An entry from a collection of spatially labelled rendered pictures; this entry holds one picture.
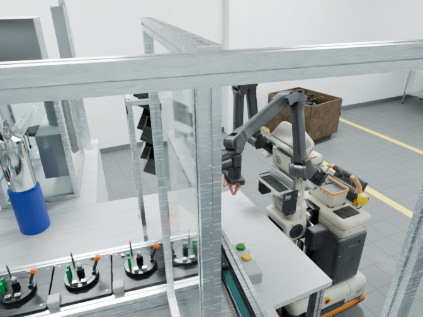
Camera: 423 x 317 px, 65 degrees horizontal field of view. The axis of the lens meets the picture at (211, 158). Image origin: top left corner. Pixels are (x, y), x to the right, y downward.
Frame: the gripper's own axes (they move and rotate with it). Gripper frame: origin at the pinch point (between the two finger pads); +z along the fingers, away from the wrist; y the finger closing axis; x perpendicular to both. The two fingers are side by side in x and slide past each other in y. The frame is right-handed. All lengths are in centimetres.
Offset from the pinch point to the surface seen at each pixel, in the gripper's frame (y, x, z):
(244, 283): 26.8, -3.9, 27.7
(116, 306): 21, -56, 31
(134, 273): 11, -48, 25
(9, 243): -44, -110, 39
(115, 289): 17, -55, 26
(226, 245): 1.4, -3.4, 28.0
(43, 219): -51, -93, 31
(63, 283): 6, -76, 28
